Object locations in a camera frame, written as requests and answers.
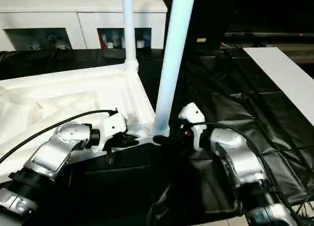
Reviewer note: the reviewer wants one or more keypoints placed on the white plastic table leg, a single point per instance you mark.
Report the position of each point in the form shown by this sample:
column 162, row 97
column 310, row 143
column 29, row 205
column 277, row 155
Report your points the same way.
column 174, row 52
column 130, row 27

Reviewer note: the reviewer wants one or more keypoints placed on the white plastic table top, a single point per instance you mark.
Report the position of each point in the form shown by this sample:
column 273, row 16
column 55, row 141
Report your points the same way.
column 49, row 93

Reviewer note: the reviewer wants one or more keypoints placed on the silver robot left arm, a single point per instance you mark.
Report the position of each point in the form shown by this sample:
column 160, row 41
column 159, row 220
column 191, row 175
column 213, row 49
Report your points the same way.
column 56, row 150

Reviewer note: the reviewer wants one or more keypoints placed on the black work mat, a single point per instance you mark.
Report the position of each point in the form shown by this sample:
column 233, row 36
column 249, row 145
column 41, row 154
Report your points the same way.
column 233, row 101

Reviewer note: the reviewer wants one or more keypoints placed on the small yellow object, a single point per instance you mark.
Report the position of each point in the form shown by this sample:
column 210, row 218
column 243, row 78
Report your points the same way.
column 201, row 39

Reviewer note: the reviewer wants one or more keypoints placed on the white flat panel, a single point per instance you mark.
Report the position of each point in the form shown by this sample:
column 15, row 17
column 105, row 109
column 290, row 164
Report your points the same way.
column 282, row 74

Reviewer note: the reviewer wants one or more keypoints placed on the dark long shelf board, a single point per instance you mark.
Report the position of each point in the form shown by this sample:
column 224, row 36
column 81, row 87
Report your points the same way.
column 267, row 34

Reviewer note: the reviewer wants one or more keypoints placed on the white glass-door cabinet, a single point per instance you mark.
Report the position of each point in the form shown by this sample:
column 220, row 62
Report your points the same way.
column 49, row 17

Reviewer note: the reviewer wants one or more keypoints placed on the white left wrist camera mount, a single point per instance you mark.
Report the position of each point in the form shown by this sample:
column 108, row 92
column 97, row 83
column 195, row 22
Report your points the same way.
column 114, row 123

